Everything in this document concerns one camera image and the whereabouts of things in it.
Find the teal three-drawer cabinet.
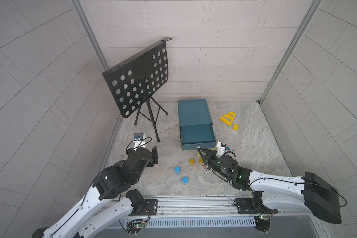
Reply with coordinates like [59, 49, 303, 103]
[178, 99, 217, 151]

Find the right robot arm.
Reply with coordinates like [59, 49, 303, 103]
[197, 147, 343, 224]

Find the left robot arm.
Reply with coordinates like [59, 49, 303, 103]
[32, 147, 158, 238]

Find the colourful picture card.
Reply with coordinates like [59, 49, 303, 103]
[201, 164, 212, 174]

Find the right green circuit board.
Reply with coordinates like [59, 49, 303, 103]
[254, 216, 271, 233]

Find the green circuit board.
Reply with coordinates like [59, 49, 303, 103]
[254, 216, 271, 233]
[126, 219, 146, 235]

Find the left green circuit board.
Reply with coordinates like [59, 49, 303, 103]
[126, 219, 146, 235]

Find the black perforated music stand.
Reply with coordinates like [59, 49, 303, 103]
[103, 37, 171, 142]

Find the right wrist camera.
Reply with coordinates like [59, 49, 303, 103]
[216, 141, 230, 157]

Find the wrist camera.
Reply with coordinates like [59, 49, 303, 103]
[216, 141, 230, 157]
[133, 133, 144, 147]

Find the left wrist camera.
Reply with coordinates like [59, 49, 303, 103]
[133, 133, 144, 147]

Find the aluminium mounting rail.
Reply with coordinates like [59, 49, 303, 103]
[71, 194, 322, 221]

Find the yellow triangular plastic frame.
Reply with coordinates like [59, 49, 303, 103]
[220, 112, 236, 126]

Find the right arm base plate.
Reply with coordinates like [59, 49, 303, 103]
[233, 198, 278, 214]

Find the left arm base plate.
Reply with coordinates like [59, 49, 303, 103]
[130, 199, 158, 216]

